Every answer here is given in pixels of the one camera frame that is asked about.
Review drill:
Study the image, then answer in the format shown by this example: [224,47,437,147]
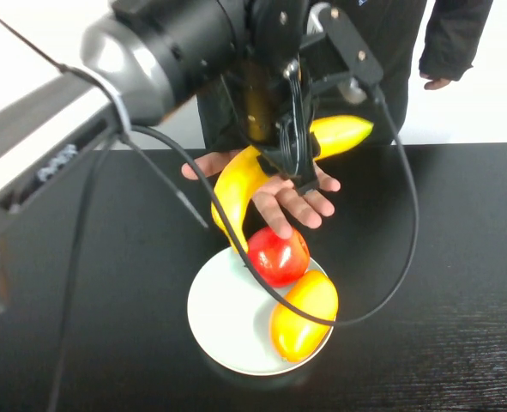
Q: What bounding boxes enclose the black hoodie torso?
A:
[196,0,428,151]

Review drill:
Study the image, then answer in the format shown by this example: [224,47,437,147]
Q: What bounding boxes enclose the white round plate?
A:
[186,245,336,378]

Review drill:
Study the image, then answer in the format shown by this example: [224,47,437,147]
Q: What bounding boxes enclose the black trousers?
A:
[364,81,410,146]

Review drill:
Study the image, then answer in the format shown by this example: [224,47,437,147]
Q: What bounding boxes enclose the long looping black cable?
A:
[130,83,421,330]

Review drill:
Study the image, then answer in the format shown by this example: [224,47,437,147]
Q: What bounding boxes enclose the black zip tie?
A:
[121,132,210,229]
[0,11,130,135]

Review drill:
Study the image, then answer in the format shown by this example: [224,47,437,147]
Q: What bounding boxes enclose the thin hanging black cable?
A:
[45,136,122,412]

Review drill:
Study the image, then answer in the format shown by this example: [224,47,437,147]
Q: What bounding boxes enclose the person's left hand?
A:
[419,71,456,91]

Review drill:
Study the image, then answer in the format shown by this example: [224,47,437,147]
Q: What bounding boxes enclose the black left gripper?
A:
[234,50,322,197]

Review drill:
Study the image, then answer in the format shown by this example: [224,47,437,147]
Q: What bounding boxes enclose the yellow banana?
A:
[209,114,375,256]

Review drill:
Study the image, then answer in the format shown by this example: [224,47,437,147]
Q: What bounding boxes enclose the red apple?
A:
[246,226,311,289]

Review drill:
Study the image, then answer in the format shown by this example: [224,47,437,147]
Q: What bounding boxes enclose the person's left arm black sleeve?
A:
[418,0,494,82]

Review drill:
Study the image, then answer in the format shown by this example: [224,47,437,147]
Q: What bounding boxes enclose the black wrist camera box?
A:
[305,1,385,106]

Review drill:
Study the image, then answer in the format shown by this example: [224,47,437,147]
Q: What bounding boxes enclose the yellow orange mango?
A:
[269,270,340,364]

